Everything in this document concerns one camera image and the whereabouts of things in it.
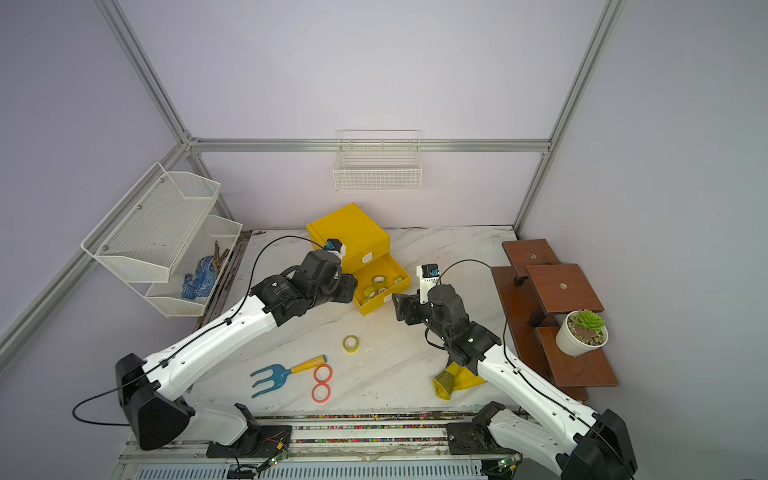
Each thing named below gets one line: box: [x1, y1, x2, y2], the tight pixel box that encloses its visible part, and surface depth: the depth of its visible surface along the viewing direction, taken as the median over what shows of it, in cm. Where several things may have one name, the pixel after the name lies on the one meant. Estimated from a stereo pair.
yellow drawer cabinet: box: [306, 203, 411, 316], surface depth 95 cm
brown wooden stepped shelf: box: [491, 239, 618, 402], surface depth 78 cm
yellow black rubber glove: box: [432, 362, 488, 401], surface depth 83 cm
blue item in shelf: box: [182, 256, 217, 300], surface depth 89 cm
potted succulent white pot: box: [556, 309, 609, 358], surface depth 69 cm
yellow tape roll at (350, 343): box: [342, 335, 360, 354], surface depth 92 cm
